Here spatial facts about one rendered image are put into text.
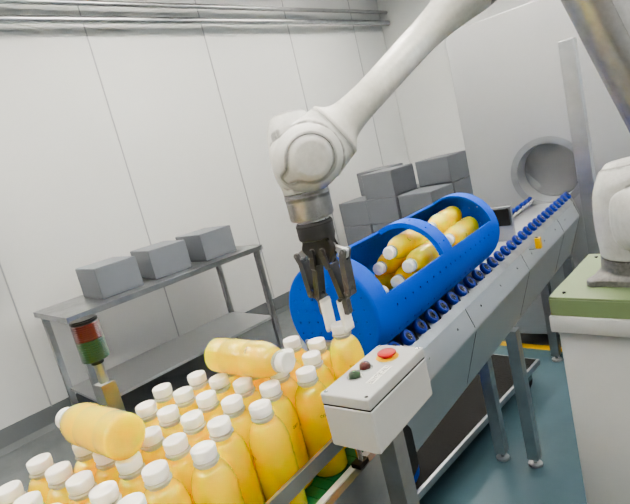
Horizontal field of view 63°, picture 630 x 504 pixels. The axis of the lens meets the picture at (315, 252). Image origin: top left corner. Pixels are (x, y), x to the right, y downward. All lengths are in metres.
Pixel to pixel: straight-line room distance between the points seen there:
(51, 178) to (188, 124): 1.35
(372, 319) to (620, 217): 0.58
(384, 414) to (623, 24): 0.74
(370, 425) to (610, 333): 0.64
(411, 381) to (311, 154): 0.45
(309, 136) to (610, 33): 0.53
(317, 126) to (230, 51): 4.81
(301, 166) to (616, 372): 0.89
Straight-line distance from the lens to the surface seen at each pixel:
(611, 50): 1.03
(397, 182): 5.13
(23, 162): 4.44
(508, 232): 2.42
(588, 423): 1.45
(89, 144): 4.62
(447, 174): 5.20
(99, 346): 1.29
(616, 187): 1.27
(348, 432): 0.92
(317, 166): 0.77
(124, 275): 3.79
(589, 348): 1.35
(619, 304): 1.28
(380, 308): 1.24
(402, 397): 0.94
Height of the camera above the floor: 1.49
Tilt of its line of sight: 10 degrees down
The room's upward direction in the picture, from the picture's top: 14 degrees counter-clockwise
